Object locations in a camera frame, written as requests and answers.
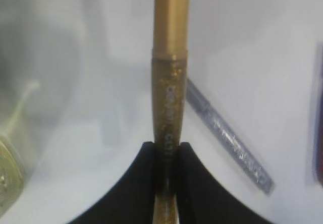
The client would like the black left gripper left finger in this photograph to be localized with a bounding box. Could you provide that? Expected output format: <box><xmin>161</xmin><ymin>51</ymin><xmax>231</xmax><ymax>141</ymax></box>
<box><xmin>70</xmin><ymin>142</ymin><xmax>155</xmax><ymax>224</ymax></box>

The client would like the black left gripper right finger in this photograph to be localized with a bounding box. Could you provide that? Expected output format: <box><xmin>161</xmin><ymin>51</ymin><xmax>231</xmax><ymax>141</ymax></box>
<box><xmin>175</xmin><ymin>142</ymin><xmax>269</xmax><ymax>223</ymax></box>

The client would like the yellow tea bottle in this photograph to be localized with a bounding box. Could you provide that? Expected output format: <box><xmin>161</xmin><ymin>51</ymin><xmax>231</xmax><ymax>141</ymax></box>
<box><xmin>1</xmin><ymin>80</ymin><xmax>40</xmax><ymax>215</ymax></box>

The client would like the red glitter pen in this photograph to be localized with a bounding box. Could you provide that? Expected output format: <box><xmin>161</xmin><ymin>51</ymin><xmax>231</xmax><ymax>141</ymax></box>
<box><xmin>312</xmin><ymin>40</ymin><xmax>322</xmax><ymax>186</ymax></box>

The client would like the gold glitter pen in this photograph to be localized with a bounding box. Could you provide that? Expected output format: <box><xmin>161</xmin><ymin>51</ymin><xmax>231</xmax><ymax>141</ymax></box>
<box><xmin>151</xmin><ymin>0</ymin><xmax>189</xmax><ymax>223</ymax></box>

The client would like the silver glitter pen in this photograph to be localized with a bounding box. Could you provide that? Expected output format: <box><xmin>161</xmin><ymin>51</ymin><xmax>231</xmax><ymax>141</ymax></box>
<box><xmin>186</xmin><ymin>79</ymin><xmax>275</xmax><ymax>195</ymax></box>

